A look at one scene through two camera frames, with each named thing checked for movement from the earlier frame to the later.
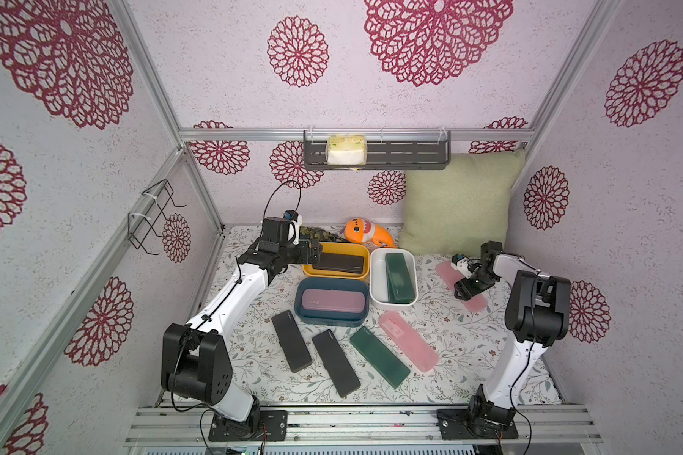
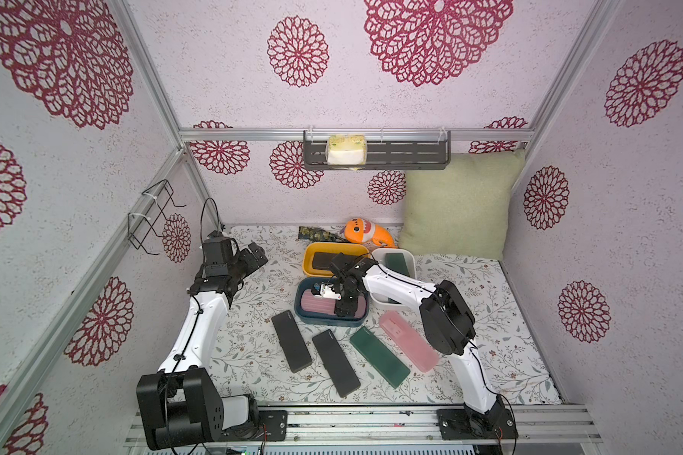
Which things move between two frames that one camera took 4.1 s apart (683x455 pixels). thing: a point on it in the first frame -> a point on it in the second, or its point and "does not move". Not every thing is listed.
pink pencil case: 420,354 does not move
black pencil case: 336,362 does not move
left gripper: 304,257 -> 251,263
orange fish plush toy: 359,230 does not move
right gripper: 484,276 -> 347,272
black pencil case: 290,341 does not move
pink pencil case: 450,276 -> 325,306
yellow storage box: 359,249 does not move
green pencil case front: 381,359 does not move
